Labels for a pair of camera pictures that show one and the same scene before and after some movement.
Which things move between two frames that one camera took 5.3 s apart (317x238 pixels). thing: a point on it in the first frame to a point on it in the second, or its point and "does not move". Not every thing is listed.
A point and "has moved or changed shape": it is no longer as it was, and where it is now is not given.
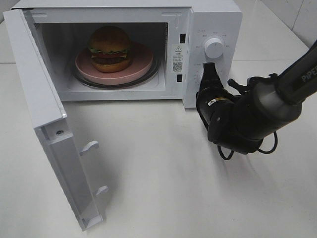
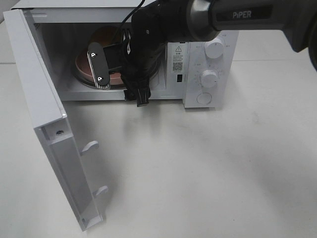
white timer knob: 198,76 has moved or changed shape
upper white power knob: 214,48 does not move
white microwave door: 49,115 does not move
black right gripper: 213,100 to 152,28
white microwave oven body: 135,50 does not move
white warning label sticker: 178,56 does not move
